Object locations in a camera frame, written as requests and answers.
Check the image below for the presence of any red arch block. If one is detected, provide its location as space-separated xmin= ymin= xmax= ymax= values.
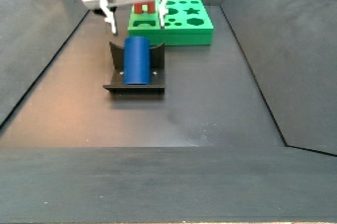
xmin=134 ymin=1 xmax=156 ymax=14

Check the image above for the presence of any green shape sorter block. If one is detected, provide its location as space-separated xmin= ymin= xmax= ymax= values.
xmin=128 ymin=0 xmax=213 ymax=45

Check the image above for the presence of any blue oval cylinder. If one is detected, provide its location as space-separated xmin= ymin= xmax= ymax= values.
xmin=124 ymin=37 xmax=150 ymax=85

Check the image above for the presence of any black cradle fixture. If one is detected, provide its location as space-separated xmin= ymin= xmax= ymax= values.
xmin=102 ymin=37 xmax=165 ymax=93

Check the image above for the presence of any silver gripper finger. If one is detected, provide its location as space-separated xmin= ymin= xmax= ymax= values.
xmin=158 ymin=0 xmax=169 ymax=28
xmin=100 ymin=0 xmax=117 ymax=35

